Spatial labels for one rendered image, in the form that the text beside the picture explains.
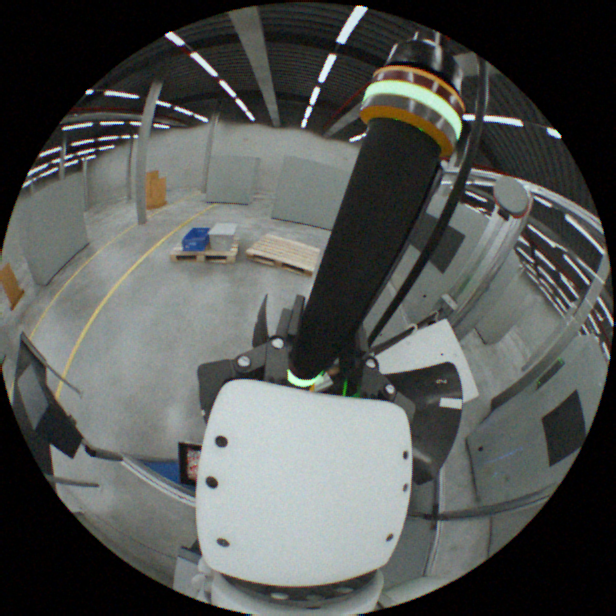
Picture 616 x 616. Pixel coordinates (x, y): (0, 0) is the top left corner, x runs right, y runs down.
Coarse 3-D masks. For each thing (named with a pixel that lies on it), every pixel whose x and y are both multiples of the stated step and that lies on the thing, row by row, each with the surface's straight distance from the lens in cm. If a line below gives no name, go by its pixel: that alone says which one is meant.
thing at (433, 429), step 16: (432, 368) 35; (448, 368) 34; (336, 384) 32; (400, 384) 31; (416, 384) 30; (432, 384) 30; (416, 400) 27; (432, 400) 27; (416, 416) 25; (432, 416) 25; (448, 416) 26; (416, 432) 23; (432, 432) 24; (448, 432) 24; (416, 448) 22; (432, 448) 23; (448, 448) 23; (416, 464) 22; (432, 464) 22; (416, 480) 22
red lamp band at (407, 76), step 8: (384, 72) 9; (392, 72) 9; (400, 72) 9; (408, 72) 9; (376, 80) 9; (408, 80) 9; (416, 80) 9; (424, 80) 9; (432, 80) 9; (432, 88) 9; (440, 88) 9; (440, 96) 9; (448, 96) 9; (456, 104) 9
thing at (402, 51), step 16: (432, 32) 15; (400, 48) 12; (416, 48) 11; (432, 48) 11; (448, 48) 15; (400, 64) 14; (416, 64) 14; (432, 64) 10; (448, 64) 11; (448, 80) 14
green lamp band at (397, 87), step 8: (368, 88) 10; (376, 88) 9; (384, 88) 9; (392, 88) 8; (400, 88) 8; (408, 88) 8; (416, 88) 8; (416, 96) 8; (424, 96) 8; (432, 96) 8; (432, 104) 8; (440, 104) 8; (448, 112) 9; (456, 120) 9; (456, 128) 9
